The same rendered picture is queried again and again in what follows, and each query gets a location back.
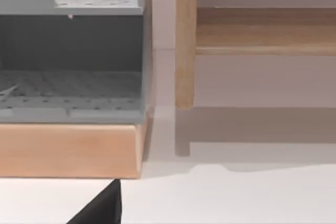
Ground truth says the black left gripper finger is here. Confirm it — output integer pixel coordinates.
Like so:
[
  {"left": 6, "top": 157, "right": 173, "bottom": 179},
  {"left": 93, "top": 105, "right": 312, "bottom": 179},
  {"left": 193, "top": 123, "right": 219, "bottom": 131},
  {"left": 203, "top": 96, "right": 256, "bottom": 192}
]
[{"left": 65, "top": 178, "right": 123, "bottom": 224}]

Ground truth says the pale wooden drawer front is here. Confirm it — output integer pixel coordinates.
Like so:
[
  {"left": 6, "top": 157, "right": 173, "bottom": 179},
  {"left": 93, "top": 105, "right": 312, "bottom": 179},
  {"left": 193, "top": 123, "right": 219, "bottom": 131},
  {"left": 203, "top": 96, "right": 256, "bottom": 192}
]
[{"left": 0, "top": 106, "right": 154, "bottom": 180}]

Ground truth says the grey pierced drawer inside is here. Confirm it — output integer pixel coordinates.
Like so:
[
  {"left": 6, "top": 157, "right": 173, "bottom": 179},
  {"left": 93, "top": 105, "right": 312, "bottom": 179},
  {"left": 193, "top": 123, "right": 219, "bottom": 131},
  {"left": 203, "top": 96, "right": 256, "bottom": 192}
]
[{"left": 0, "top": 0, "right": 145, "bottom": 124}]

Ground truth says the wooden open shelf unit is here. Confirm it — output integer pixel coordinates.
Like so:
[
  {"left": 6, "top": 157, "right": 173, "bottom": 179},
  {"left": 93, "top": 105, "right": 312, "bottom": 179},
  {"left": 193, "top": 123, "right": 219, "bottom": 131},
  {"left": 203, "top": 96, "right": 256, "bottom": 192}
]
[{"left": 175, "top": 0, "right": 336, "bottom": 110}]

